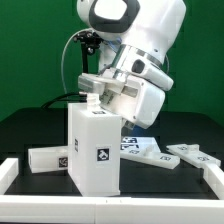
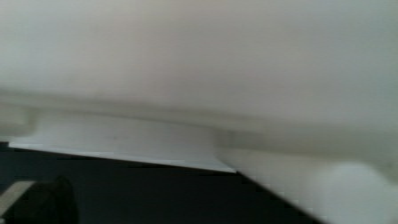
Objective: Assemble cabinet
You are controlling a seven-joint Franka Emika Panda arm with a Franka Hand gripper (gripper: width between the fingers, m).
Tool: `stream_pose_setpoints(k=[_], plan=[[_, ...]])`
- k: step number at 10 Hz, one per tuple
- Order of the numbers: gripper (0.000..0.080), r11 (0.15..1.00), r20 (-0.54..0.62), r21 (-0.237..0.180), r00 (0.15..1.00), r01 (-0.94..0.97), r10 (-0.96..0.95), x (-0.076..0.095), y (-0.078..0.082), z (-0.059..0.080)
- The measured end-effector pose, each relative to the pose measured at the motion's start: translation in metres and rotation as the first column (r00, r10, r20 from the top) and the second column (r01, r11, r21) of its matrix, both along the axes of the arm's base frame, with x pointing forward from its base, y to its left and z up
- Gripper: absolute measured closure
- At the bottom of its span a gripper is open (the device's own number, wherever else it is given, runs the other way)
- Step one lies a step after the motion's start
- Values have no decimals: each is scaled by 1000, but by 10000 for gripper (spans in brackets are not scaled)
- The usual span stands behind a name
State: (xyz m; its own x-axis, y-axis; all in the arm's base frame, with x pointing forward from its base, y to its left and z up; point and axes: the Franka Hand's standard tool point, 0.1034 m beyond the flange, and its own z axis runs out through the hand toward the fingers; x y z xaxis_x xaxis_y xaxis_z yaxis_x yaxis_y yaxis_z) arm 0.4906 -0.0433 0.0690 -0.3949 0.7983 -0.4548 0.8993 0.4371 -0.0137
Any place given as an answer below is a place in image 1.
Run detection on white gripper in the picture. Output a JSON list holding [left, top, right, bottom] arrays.
[[78, 59, 173, 133]]

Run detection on white cabinet body box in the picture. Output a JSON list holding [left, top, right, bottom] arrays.
[[68, 93, 121, 196]]

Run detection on white cabinet door with knob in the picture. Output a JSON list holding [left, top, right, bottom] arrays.
[[166, 144, 221, 168]]

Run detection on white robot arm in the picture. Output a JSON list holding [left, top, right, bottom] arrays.
[[77, 0, 186, 129]]

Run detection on white cabinet door panel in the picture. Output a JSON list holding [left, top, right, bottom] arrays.
[[120, 145, 180, 169]]

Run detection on white long cabinet block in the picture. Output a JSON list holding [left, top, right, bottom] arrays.
[[28, 146, 68, 173]]

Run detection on white base tag sheet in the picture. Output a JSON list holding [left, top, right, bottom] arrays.
[[121, 136, 160, 152]]

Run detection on black cables on table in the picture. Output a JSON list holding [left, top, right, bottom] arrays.
[[40, 91, 88, 110]]

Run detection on white right fence rail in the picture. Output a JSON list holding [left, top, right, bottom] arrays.
[[203, 163, 224, 200]]

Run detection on white fence rail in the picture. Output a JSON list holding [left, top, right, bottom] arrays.
[[0, 158, 19, 195], [0, 195, 224, 224], [203, 163, 224, 200]]

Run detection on grey camera cable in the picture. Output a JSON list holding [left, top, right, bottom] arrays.
[[61, 29, 91, 95]]

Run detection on white left fence rail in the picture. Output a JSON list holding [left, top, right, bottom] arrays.
[[0, 158, 19, 195]]

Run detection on white front fence rail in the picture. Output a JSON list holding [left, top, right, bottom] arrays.
[[0, 195, 224, 224]]

